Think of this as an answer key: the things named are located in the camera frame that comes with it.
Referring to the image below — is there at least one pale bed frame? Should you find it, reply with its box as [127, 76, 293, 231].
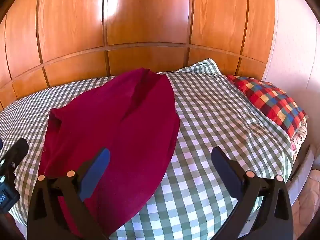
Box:
[287, 145, 319, 205]

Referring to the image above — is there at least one floral mattress cloth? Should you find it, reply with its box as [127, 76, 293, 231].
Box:
[290, 126, 308, 153]

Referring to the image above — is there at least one green checked bed cover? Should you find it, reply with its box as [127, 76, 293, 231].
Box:
[0, 58, 309, 240]

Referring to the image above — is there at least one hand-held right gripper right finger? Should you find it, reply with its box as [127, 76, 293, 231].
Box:
[211, 146, 294, 240]

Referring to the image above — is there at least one red plaid pillow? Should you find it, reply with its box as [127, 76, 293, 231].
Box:
[226, 74, 308, 139]

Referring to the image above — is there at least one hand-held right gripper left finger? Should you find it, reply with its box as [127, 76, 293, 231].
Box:
[27, 147, 111, 240]

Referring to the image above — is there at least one wooden wardrobe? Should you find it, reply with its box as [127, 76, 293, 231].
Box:
[0, 0, 275, 110]

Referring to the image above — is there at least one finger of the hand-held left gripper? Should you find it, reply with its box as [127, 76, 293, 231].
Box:
[0, 138, 29, 179]

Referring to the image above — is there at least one peach quilted cloth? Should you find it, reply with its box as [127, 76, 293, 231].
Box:
[290, 175, 320, 230]

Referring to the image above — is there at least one dark red garment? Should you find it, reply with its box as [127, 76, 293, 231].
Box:
[37, 67, 181, 238]

